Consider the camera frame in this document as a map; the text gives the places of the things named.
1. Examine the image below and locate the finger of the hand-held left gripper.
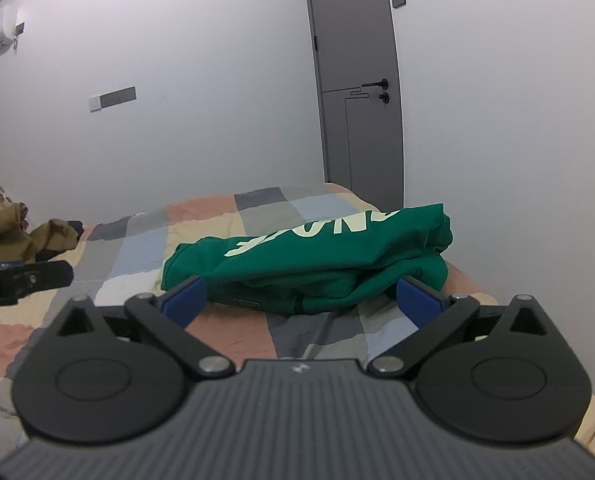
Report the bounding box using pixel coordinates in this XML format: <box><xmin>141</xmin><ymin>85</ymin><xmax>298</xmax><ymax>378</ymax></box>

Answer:
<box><xmin>18</xmin><ymin>260</ymin><xmax>74</xmax><ymax>295</ymax></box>

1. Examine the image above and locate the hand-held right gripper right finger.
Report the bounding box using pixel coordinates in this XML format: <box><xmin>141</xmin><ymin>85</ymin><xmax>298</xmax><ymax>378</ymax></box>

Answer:
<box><xmin>367</xmin><ymin>275</ymin><xmax>553</xmax><ymax>378</ymax></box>

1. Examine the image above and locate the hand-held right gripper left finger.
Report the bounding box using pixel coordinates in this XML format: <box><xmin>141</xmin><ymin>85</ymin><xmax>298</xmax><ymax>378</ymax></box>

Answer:
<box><xmin>42</xmin><ymin>276</ymin><xmax>236</xmax><ymax>380</ymax></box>

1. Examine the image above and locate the green hoodie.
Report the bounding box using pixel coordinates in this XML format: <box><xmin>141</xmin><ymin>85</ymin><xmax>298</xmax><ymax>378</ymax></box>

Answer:
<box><xmin>161</xmin><ymin>203</ymin><xmax>453</xmax><ymax>316</ymax></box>

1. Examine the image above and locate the brown clothing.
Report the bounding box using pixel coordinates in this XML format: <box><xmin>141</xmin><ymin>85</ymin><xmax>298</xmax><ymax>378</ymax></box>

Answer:
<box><xmin>0</xmin><ymin>201</ymin><xmax>81</xmax><ymax>265</ymax></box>

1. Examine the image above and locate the patchwork quilt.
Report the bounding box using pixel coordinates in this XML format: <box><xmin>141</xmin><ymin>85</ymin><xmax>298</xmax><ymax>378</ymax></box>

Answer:
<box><xmin>0</xmin><ymin>182</ymin><xmax>595</xmax><ymax>466</ymax></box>

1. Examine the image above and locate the grey door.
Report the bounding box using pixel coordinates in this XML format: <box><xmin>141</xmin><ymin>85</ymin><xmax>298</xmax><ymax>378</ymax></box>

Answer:
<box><xmin>301</xmin><ymin>0</ymin><xmax>404</xmax><ymax>211</ymax></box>

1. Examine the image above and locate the grey wall switch panel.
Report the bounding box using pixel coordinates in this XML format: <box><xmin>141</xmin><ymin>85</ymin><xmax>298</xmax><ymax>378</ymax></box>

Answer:
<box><xmin>88</xmin><ymin>86</ymin><xmax>137</xmax><ymax>112</ymax></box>

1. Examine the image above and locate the black door handle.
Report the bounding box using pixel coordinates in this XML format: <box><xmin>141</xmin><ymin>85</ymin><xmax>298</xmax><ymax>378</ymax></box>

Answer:
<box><xmin>361</xmin><ymin>77</ymin><xmax>391</xmax><ymax>106</ymax></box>

